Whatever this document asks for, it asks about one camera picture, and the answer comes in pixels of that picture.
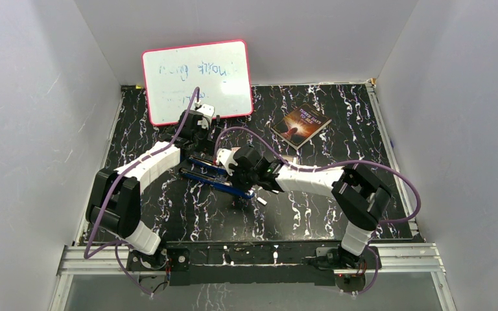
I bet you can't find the whiteboard with pink frame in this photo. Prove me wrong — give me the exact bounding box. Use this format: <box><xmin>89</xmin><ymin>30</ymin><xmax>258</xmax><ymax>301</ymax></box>
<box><xmin>141</xmin><ymin>40</ymin><xmax>254</xmax><ymax>126</ymax></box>

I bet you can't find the staple box tray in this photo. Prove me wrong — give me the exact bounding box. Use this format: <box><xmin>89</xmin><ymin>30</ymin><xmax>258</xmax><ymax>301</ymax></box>
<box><xmin>281</xmin><ymin>155</ymin><xmax>299</xmax><ymax>165</ymax></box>

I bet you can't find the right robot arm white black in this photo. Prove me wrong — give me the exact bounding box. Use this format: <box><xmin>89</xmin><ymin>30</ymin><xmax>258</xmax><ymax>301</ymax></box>
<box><xmin>216</xmin><ymin>146</ymin><xmax>393</xmax><ymax>269</ymax></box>

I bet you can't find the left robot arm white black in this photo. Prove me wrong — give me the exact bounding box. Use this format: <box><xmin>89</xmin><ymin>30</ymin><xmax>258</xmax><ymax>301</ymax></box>
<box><xmin>85</xmin><ymin>104</ymin><xmax>215</xmax><ymax>270</ymax></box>

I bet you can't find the paperback book orange cover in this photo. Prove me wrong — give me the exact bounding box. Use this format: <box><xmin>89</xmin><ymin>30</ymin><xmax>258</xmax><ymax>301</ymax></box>
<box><xmin>271</xmin><ymin>104</ymin><xmax>331</xmax><ymax>150</ymax></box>

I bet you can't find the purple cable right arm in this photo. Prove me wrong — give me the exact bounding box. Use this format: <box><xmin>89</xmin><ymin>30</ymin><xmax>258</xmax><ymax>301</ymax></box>
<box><xmin>213</xmin><ymin>126</ymin><xmax>421</xmax><ymax>297</ymax></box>

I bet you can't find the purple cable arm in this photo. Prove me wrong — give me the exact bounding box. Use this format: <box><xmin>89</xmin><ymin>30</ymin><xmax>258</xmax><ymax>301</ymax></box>
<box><xmin>84</xmin><ymin>86</ymin><xmax>200</xmax><ymax>297</ymax></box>
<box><xmin>213</xmin><ymin>126</ymin><xmax>421</xmax><ymax>297</ymax></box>

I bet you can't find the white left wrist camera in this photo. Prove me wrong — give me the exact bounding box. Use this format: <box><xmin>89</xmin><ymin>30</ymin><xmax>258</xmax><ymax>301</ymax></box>
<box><xmin>194</xmin><ymin>104</ymin><xmax>215</xmax><ymax>122</ymax></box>

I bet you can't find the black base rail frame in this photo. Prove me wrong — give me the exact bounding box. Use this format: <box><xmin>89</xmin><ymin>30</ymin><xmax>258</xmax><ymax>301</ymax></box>
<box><xmin>126</xmin><ymin>240</ymin><xmax>380</xmax><ymax>290</ymax></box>

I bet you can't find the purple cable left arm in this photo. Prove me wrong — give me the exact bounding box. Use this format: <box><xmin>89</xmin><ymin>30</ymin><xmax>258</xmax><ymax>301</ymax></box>
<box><xmin>84</xmin><ymin>86</ymin><xmax>200</xmax><ymax>297</ymax></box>

